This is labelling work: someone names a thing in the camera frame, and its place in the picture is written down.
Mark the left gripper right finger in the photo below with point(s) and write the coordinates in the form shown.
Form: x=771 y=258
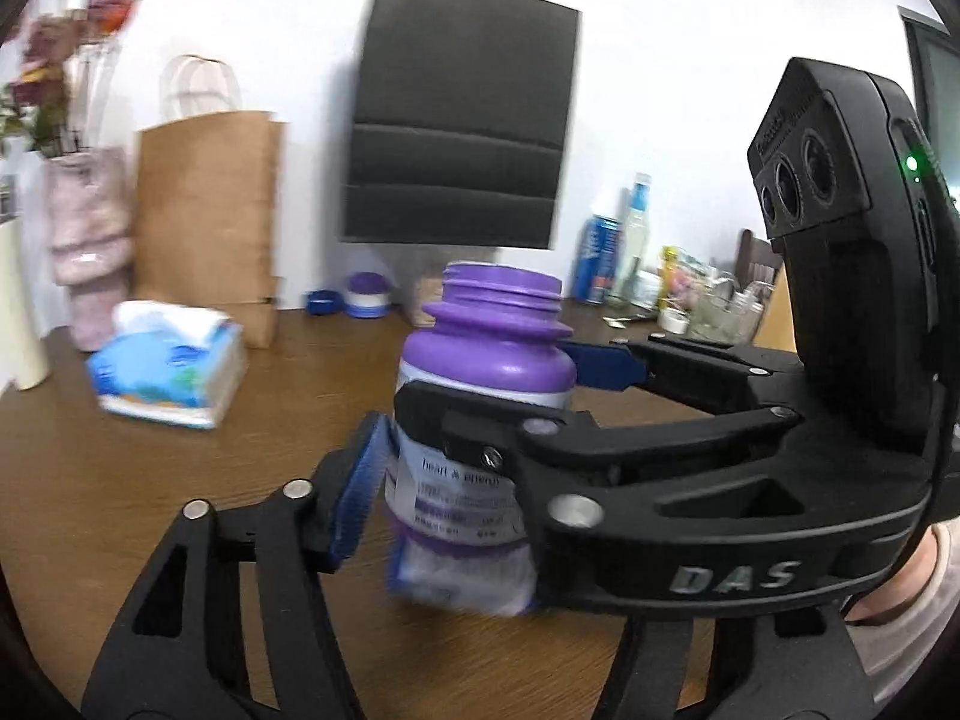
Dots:
x=800 y=664

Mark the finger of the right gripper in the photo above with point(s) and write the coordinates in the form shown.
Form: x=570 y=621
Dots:
x=718 y=379
x=466 y=426

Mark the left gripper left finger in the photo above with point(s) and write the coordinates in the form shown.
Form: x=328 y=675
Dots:
x=176 y=649

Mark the purple supplement bottle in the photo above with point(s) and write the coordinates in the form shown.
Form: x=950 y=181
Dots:
x=491 y=354

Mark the right hand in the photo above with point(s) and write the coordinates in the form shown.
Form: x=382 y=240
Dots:
x=894 y=597

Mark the colourful snack packets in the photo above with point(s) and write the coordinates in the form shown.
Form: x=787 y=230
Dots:
x=693 y=297

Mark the dark wooden chair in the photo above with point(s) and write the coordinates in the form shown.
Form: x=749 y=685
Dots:
x=756 y=261

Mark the blue soda can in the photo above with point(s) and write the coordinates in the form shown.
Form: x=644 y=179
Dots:
x=596 y=260

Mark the beige woven small box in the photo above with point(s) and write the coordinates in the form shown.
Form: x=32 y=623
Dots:
x=422 y=291

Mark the clear bottle blue cap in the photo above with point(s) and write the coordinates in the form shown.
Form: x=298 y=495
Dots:
x=632 y=240

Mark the purple white small jar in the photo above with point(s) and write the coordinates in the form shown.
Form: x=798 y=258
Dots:
x=368 y=295

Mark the blue jar lid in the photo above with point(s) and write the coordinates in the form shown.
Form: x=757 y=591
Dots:
x=323 y=302

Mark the blue tissue pack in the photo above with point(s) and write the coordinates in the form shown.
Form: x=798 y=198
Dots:
x=169 y=363

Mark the cream white thermos bottle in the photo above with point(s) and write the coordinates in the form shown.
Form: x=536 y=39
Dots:
x=22 y=348

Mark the black paper bag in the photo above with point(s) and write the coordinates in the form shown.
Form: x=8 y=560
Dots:
x=459 y=122

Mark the brown paper bag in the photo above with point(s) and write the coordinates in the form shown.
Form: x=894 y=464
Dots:
x=206 y=191

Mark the pink mottled ceramic vase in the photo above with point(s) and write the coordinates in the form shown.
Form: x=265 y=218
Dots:
x=90 y=212

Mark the dried pink flowers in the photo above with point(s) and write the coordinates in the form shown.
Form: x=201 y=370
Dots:
x=59 y=96

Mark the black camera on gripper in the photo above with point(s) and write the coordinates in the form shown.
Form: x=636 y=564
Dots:
x=856 y=205

